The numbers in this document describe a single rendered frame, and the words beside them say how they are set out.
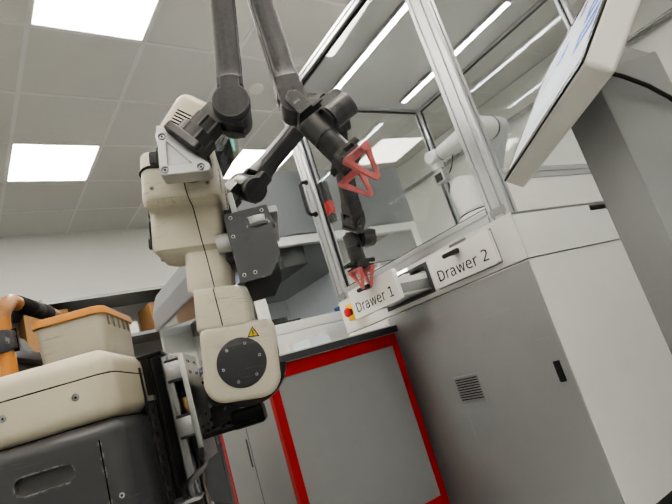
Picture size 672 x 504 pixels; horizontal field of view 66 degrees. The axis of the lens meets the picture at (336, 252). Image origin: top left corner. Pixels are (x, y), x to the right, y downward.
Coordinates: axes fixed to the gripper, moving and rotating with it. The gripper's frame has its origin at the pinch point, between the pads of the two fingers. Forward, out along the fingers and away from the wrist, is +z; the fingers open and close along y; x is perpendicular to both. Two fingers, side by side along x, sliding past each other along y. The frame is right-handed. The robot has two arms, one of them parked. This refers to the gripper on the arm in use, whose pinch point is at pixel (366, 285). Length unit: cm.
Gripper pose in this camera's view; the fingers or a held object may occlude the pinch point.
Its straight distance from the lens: 184.8
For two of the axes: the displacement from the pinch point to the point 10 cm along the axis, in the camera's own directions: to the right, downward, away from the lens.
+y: 8.2, -1.4, 5.6
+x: -4.9, 3.3, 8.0
